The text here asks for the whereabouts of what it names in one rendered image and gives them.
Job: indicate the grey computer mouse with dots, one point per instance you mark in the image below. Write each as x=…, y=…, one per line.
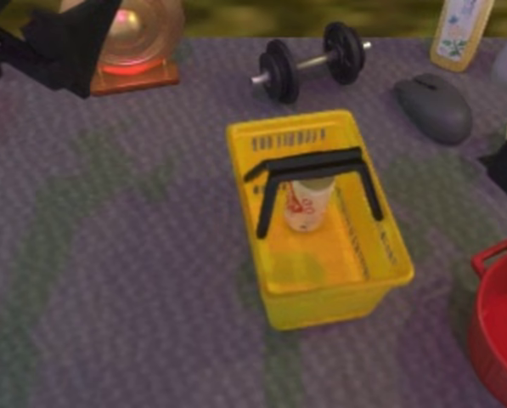
x=435, y=108

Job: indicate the black dumbbell silver bar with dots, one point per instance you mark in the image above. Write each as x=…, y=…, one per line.
x=347, y=51

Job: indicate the yellow bottle floral label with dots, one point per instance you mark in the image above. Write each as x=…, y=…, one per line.
x=457, y=38

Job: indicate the white paper cup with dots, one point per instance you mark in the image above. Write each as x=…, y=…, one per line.
x=307, y=212

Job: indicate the gold round ornament wooden base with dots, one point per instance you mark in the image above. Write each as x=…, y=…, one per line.
x=147, y=38

